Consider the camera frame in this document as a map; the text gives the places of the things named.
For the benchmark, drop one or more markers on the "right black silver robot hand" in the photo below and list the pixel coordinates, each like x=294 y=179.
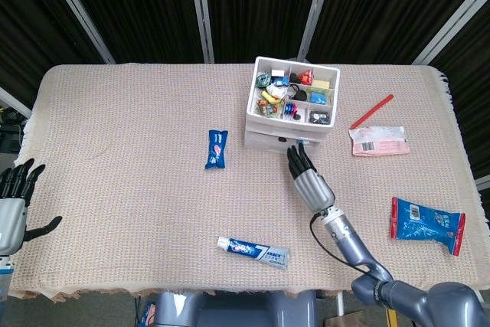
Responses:
x=314 y=189

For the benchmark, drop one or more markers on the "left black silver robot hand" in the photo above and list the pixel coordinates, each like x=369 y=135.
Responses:
x=11 y=216

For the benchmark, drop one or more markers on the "clear plastic drawer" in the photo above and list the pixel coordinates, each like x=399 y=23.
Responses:
x=264 y=140

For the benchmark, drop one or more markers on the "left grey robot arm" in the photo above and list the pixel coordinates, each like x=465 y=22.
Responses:
x=4 y=269

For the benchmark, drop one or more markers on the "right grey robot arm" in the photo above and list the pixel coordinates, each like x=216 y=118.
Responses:
x=352 y=246

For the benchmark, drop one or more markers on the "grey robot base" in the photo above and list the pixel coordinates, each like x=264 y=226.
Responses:
x=229 y=311

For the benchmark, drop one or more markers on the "white drawer organizer box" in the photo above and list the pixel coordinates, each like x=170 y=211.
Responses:
x=287 y=121

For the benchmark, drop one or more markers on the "black binder clips pile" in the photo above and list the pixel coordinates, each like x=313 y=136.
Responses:
x=319 y=117

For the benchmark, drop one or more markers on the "pink white flat package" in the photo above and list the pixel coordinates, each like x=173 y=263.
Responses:
x=379 y=143

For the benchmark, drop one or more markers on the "blue red stacked discs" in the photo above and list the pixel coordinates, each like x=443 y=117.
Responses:
x=291 y=108

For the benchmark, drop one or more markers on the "black equipment clutter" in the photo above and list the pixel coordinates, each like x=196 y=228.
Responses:
x=9 y=131

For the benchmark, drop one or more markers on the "blue white toothpaste tube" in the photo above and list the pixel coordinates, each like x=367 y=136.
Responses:
x=254 y=251

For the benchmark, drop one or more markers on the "bright blue small packet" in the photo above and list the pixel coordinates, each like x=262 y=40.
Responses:
x=318 y=98

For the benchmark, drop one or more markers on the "colourful wrapped candies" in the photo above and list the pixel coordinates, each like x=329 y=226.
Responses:
x=268 y=107

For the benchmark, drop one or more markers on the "black round looped item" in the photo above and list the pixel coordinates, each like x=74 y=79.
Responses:
x=299 y=94

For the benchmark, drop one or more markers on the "red flat stick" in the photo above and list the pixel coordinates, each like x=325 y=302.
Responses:
x=371 y=111

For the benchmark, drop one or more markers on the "green yellow small packet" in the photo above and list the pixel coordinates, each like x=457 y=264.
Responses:
x=318 y=91

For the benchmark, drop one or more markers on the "yellow plastic item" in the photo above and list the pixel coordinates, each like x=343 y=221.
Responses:
x=270 y=97

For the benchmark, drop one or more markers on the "blue Pepsi snack packet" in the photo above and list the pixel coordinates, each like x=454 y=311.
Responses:
x=216 y=149

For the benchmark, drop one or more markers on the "pale yellow block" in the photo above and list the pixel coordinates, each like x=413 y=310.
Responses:
x=321 y=84

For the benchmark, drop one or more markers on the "white crumpled wrapper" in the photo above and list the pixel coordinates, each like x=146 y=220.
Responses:
x=276 y=90

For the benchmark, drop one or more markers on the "red candy packet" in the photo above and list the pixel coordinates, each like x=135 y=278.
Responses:
x=305 y=77

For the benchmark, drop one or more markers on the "small blue white packet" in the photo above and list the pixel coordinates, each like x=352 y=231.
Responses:
x=280 y=80

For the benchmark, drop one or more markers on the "blue red snack bag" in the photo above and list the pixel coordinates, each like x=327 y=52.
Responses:
x=425 y=223

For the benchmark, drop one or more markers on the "white table leg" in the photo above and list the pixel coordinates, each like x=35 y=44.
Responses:
x=340 y=304

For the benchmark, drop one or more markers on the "green candy packet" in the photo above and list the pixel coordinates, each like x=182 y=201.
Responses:
x=262 y=79

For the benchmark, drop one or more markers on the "beige woven tablecloth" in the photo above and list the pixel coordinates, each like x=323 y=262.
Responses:
x=134 y=189

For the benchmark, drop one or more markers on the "yellow floor item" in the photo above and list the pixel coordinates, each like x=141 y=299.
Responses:
x=390 y=317

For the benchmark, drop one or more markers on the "blue packet under table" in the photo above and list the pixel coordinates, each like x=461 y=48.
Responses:
x=147 y=312

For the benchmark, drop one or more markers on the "grey metal frame bar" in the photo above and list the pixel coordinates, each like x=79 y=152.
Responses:
x=76 y=11
x=451 y=18
x=201 y=11
x=315 y=9
x=483 y=182
x=13 y=102

